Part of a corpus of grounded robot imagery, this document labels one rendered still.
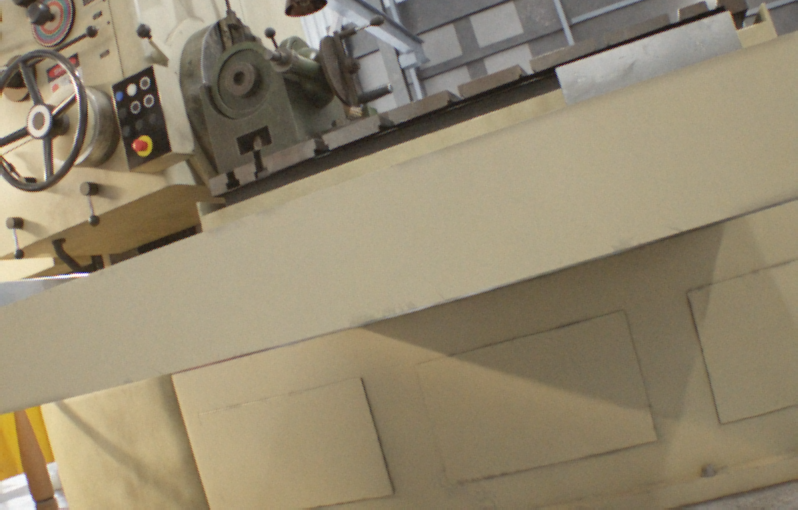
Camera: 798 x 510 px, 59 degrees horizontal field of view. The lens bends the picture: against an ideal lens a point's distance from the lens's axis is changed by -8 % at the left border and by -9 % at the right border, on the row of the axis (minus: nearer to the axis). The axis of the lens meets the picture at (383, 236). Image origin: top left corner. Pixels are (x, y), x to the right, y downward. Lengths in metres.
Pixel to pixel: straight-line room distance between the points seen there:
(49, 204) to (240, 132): 0.77
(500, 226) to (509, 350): 1.22
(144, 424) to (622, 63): 1.91
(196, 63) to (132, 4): 0.25
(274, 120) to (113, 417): 1.03
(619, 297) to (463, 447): 0.50
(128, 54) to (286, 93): 0.60
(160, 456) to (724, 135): 1.94
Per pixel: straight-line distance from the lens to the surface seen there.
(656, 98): 0.54
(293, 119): 1.76
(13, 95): 2.49
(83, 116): 1.97
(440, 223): 0.56
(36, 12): 2.37
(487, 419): 1.80
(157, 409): 2.22
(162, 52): 2.18
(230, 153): 1.83
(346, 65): 1.88
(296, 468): 2.02
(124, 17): 2.25
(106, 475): 2.41
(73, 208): 2.30
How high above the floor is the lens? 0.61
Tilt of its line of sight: 5 degrees up
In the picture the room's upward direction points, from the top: 16 degrees counter-clockwise
